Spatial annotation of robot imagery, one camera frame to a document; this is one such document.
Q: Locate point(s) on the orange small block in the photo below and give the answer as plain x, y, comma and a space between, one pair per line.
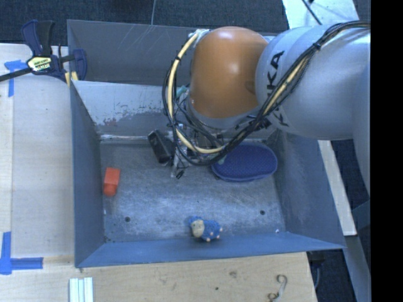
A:
111, 181

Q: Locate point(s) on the black rectangular box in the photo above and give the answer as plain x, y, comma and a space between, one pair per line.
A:
161, 148

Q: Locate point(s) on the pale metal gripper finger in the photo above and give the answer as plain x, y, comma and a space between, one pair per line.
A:
174, 168

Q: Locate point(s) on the blue toy sheep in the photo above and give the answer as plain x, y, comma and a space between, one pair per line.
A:
206, 229

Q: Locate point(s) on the blue oval cloth pad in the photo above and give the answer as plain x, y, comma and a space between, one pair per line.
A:
248, 164

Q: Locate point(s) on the grey metal bin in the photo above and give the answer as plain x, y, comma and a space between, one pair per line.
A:
176, 197

